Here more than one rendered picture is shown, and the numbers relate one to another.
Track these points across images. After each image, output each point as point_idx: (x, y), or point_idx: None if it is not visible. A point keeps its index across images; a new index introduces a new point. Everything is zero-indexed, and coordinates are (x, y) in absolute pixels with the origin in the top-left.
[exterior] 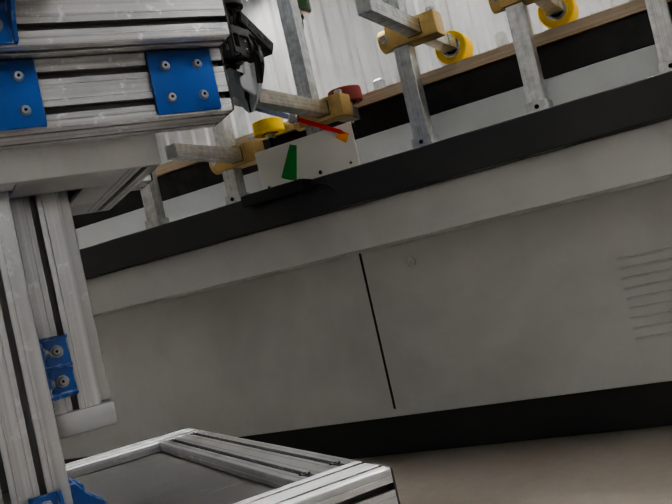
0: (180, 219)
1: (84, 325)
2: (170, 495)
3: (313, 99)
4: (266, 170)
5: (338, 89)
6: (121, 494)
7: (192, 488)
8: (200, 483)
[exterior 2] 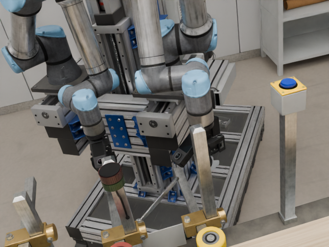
0: (252, 219)
1: (133, 167)
2: (136, 212)
3: (110, 216)
4: (177, 234)
5: (103, 232)
6: (160, 209)
7: (133, 217)
8: (134, 220)
